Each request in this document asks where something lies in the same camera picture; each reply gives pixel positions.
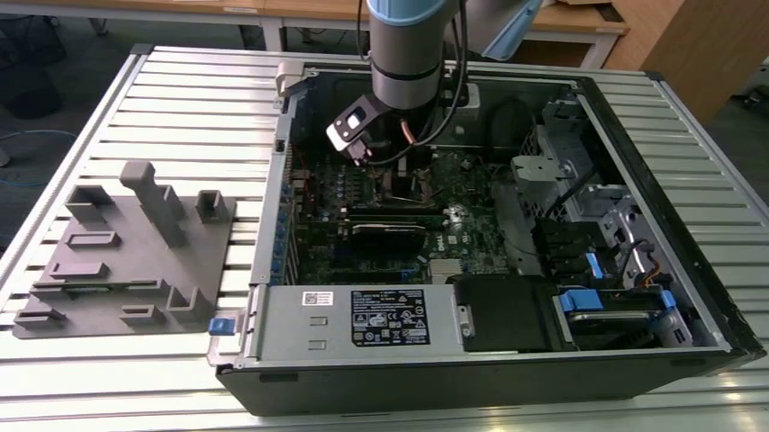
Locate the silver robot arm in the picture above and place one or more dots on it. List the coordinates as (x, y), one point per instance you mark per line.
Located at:
(402, 54)

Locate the metal locking lever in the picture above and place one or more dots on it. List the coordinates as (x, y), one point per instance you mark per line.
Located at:
(381, 194)

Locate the CPU socket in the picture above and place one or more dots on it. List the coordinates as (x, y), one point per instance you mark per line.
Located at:
(400, 200)

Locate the black graphics card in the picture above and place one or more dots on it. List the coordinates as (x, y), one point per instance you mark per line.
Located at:
(388, 240)

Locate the green motherboard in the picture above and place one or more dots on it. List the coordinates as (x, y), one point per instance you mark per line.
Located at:
(474, 225)

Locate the silver metal drive cage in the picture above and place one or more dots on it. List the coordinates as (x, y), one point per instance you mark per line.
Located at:
(541, 171)

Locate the wooden desk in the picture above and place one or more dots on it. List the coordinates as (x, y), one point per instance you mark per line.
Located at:
(121, 5)
(318, 9)

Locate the small silver heatsink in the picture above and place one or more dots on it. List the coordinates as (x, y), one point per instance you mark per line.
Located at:
(448, 266)

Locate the black fan shroud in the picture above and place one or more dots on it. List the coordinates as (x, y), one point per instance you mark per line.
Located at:
(505, 315)

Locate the blue plastic clip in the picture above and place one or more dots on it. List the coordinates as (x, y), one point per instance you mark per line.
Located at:
(593, 265)

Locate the silver power supply unit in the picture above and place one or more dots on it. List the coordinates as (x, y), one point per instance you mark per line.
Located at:
(289, 333)

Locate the blue disk carrier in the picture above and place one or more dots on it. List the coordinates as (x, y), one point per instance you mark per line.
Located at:
(580, 300)

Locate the blue case latch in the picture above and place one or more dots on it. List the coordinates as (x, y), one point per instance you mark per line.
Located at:
(221, 327)

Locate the grey parts rack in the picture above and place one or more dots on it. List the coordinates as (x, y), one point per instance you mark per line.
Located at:
(138, 270)

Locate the black open PC case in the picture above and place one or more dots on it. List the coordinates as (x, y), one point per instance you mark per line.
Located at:
(421, 387)

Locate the wooden cabinet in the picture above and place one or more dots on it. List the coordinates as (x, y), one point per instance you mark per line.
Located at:
(709, 45)

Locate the black office chair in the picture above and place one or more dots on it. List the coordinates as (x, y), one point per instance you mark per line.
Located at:
(32, 85)

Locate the black chair base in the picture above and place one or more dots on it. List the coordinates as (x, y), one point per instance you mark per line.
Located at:
(759, 96)

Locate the black plastic bracket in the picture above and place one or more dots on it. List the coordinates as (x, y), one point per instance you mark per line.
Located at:
(565, 243)

